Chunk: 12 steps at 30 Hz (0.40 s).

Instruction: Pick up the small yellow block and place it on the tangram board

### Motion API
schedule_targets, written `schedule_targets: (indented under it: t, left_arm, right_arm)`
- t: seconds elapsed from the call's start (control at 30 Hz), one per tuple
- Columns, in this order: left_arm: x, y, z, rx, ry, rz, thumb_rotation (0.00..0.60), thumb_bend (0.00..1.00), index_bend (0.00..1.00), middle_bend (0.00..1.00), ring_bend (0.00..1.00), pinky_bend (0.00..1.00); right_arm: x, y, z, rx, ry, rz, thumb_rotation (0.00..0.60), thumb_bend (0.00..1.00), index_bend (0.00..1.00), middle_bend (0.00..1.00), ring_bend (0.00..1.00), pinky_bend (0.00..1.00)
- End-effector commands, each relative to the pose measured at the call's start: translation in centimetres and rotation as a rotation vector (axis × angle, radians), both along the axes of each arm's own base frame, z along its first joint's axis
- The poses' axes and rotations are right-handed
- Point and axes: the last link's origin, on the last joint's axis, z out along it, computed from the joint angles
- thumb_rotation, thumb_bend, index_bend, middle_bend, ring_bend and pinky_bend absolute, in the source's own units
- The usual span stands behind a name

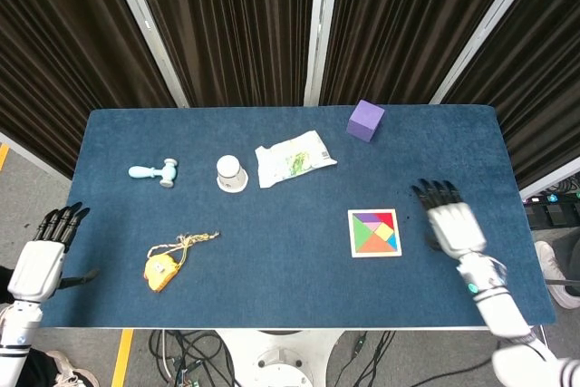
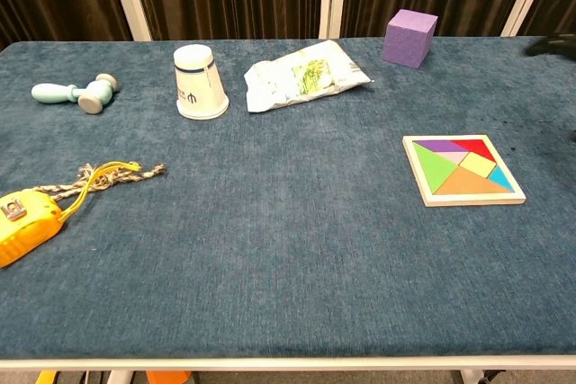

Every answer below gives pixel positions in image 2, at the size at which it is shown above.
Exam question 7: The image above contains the purple parallelogram tangram piece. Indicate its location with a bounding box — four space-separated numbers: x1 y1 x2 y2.
412 139 471 154

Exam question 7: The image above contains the white paper cup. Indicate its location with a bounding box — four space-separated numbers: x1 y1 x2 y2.
173 43 230 121

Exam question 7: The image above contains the wooden tangram tray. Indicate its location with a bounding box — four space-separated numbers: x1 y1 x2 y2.
401 134 527 209

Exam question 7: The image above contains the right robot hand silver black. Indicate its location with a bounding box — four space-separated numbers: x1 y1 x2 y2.
525 32 576 62

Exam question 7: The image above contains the orange triangle tangram piece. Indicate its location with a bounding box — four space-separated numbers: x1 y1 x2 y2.
435 164 515 195

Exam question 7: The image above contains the white plastic snack bag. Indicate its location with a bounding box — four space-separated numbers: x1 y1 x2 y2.
243 39 374 113

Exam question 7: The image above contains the blue table cloth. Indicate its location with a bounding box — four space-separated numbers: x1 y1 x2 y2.
0 36 576 361

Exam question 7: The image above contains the blue triangular block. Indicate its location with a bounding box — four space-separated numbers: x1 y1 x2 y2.
488 166 515 192

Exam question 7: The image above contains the orange object under table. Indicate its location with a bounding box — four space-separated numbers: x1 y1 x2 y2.
146 371 193 384

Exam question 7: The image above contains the red triangle tangram piece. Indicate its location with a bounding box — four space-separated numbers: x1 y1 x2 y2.
451 138 498 165

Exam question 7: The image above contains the yellow square tangram piece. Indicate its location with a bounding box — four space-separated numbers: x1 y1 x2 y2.
459 151 498 179

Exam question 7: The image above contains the yellow tape measure with strap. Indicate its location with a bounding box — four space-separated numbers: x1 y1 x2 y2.
0 160 143 269

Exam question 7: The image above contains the green triangle tangram piece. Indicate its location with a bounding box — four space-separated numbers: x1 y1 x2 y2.
413 142 458 195

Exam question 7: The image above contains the pink triangle tangram piece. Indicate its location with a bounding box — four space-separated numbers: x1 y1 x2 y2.
432 151 470 165

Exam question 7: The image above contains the mint toy hammer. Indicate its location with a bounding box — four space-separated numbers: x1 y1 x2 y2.
31 73 122 115

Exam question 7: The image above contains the braided rope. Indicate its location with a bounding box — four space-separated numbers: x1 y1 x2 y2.
33 162 167 201

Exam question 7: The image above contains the purple foam cube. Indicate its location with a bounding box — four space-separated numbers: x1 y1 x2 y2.
381 8 439 70

